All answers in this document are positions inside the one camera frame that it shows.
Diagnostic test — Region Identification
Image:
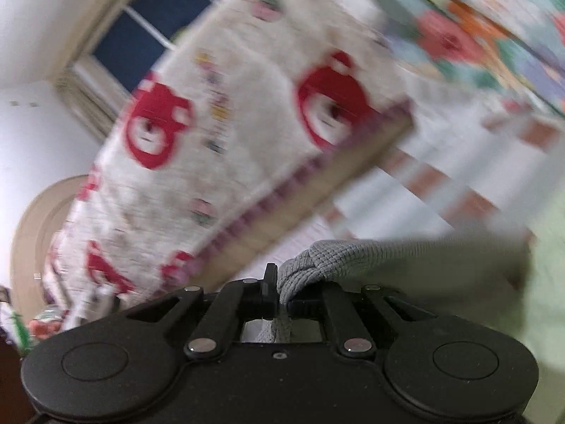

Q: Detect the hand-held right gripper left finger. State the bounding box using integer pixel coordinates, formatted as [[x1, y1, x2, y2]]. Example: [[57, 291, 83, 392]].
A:
[[115, 263, 279, 360]]

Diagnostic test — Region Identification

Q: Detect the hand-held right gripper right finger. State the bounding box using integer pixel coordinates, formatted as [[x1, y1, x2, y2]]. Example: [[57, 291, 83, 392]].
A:
[[282, 280, 448, 358]]

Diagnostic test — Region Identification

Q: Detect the grey knit sweater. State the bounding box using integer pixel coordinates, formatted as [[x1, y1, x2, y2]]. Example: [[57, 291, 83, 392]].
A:
[[242, 225, 537, 344]]

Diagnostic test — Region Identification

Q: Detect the white quilt with red print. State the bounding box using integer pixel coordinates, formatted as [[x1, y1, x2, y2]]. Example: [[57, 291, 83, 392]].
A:
[[44, 0, 416, 319]]

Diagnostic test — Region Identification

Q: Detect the arched wooden door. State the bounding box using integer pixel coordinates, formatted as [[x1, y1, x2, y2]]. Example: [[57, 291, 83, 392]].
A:
[[11, 174, 89, 310]]

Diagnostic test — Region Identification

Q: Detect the colourful floral blanket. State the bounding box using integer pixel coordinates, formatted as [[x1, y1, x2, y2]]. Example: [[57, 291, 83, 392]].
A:
[[282, 0, 565, 118]]

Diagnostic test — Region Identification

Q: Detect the beige bed frame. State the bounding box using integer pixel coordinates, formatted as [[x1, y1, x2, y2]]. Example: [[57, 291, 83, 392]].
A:
[[194, 110, 418, 290]]

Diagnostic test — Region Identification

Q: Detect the window with beige frame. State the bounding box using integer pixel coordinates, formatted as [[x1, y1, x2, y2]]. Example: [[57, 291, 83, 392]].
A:
[[55, 0, 241, 142]]

